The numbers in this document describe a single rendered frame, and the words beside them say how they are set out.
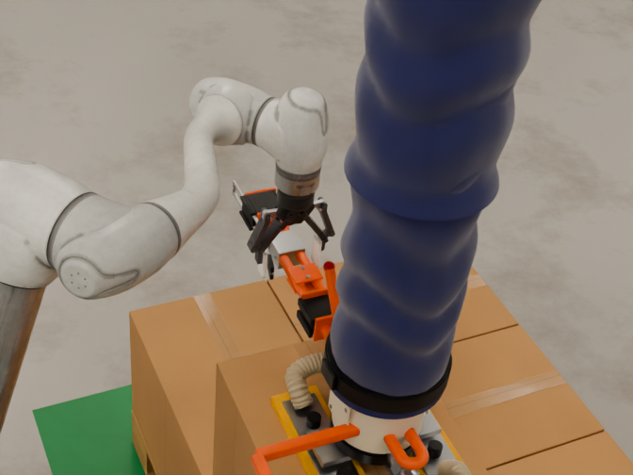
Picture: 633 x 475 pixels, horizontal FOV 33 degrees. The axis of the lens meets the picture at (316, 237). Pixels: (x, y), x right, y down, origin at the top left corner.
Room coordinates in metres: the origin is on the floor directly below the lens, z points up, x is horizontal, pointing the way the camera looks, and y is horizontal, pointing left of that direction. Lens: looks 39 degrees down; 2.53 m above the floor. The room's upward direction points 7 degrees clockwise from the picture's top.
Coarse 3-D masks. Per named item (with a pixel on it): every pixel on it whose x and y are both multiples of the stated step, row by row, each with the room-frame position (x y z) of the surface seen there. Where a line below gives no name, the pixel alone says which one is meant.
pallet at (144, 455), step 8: (136, 424) 1.98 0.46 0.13; (136, 432) 1.98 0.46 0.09; (136, 440) 1.98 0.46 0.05; (144, 440) 1.91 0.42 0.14; (136, 448) 1.99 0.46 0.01; (144, 448) 1.91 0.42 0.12; (144, 456) 1.91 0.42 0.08; (144, 464) 1.91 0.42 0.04; (152, 464) 1.84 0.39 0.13; (152, 472) 1.90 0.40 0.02
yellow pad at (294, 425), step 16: (272, 400) 1.40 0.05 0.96; (288, 400) 1.39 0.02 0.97; (320, 400) 1.41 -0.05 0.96; (288, 416) 1.36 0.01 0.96; (304, 416) 1.36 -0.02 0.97; (320, 416) 1.34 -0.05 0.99; (288, 432) 1.32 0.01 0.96; (304, 432) 1.32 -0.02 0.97; (304, 464) 1.25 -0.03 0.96; (336, 464) 1.25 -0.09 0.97; (352, 464) 1.25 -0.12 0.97
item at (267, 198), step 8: (248, 192) 1.88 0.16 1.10; (256, 192) 1.88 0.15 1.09; (264, 192) 1.88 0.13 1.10; (272, 192) 1.89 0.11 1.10; (256, 200) 1.85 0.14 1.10; (264, 200) 1.86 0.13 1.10; (272, 200) 1.86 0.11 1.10; (256, 208) 1.82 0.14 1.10; (272, 208) 1.83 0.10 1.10; (256, 216) 1.81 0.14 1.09
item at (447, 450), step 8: (424, 440) 1.33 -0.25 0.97; (432, 440) 1.31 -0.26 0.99; (440, 440) 1.33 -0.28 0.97; (448, 440) 1.34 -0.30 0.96; (432, 448) 1.29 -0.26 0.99; (440, 448) 1.30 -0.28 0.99; (448, 448) 1.32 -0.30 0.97; (432, 456) 1.29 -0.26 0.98; (440, 456) 1.30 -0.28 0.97; (448, 456) 1.30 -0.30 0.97; (456, 456) 1.30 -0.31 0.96; (432, 464) 1.28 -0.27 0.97; (464, 464) 1.29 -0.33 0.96; (424, 472) 1.26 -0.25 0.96; (432, 472) 1.26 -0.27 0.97
